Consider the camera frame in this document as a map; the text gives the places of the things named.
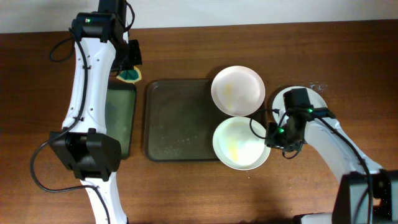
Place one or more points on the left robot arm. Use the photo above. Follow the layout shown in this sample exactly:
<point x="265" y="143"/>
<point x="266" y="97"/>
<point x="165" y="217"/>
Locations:
<point x="101" y="46"/>

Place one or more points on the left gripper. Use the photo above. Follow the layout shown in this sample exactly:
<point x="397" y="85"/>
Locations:
<point x="137" y="60"/>

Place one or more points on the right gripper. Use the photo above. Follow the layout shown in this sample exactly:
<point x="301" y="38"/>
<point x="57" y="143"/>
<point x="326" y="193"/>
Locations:
<point x="272" y="141"/>

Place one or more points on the brown plastic serving tray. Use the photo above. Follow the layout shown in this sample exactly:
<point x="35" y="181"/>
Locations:
<point x="180" y="119"/>

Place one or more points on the white plate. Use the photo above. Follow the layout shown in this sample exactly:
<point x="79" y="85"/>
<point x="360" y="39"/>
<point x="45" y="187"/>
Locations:
<point x="238" y="143"/>
<point x="278" y="102"/>
<point x="238" y="91"/>

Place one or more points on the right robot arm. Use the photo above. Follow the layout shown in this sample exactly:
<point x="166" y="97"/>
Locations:
<point x="367" y="192"/>

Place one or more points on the green and yellow sponge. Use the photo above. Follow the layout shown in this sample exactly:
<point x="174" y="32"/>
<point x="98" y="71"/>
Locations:
<point x="130" y="76"/>

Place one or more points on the small black sponge tray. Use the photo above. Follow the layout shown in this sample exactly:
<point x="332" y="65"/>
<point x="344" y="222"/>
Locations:
<point x="119" y="114"/>

